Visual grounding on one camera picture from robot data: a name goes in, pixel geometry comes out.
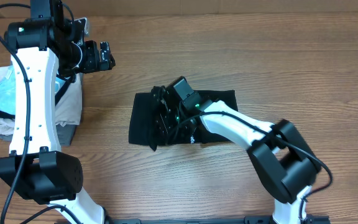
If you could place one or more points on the black t-shirt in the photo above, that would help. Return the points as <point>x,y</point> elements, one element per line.
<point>144,131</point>

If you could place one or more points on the grey folded shirt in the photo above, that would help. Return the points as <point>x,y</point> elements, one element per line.
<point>65,134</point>

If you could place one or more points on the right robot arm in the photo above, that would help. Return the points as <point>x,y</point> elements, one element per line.
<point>284,163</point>

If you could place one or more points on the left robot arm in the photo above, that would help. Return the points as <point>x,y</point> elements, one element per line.
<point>43,48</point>

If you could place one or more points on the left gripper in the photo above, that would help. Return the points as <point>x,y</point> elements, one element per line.
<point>93,64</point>

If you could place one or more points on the beige folded shirt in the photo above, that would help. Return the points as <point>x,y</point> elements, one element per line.
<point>67,111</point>

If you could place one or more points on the light blue folded shirt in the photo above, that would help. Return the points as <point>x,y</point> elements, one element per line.
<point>7,92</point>

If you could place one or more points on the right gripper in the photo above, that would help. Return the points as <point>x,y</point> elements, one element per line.
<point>165,119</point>

